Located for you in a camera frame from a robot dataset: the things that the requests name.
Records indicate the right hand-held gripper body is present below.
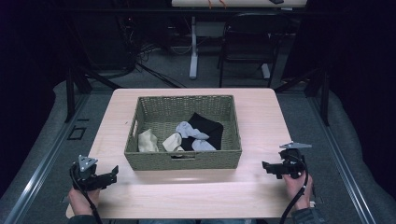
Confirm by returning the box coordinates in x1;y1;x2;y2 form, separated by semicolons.
278;142;313;180

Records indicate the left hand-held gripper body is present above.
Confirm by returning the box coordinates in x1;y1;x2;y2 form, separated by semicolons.
68;154;108;191

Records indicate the person's right hand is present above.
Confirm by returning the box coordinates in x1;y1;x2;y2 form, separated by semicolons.
283;169;314;211

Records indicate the person's left hand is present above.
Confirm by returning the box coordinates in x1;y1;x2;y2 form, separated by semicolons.
68;186;102;217

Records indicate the cream sock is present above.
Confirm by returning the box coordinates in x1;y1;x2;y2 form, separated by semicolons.
137;128;160;153
162;132;185;153

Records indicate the green woven basket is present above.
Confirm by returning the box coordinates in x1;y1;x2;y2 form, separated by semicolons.
123;94;243;172

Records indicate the light blue sock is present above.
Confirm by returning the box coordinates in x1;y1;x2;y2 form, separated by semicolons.
191;139;218;152
175;120;210;141

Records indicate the black metal stand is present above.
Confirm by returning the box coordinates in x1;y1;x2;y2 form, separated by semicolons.
273;65;332;127
63;64;123;123

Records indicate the black sock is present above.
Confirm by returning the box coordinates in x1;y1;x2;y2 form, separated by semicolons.
179;112;225;152

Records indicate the black chair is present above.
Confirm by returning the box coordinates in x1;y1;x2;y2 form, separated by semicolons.
217;12;292;89

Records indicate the white desk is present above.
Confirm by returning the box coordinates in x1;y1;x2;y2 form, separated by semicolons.
170;0;308;80

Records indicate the black floor socket frame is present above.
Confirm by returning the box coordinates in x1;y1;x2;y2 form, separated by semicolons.
66;118;91;141

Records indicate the metal floor rail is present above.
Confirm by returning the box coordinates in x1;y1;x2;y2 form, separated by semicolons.
2;92;92;224
306;92;378;224

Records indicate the bundle of floor cables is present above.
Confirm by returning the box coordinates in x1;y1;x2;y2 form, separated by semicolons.
117;14;189;90

